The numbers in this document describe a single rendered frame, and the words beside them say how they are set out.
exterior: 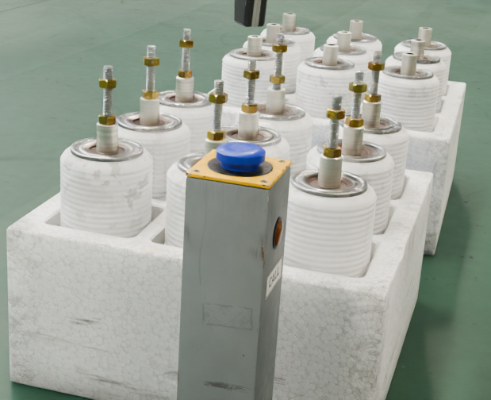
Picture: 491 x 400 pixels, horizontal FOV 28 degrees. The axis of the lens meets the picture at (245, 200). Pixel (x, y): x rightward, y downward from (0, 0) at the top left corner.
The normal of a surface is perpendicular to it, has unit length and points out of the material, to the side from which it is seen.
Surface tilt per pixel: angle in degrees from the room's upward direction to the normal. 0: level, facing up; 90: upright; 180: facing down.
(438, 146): 90
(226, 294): 90
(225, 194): 90
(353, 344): 90
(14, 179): 0
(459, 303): 0
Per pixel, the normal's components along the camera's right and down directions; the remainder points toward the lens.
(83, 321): -0.29, 0.31
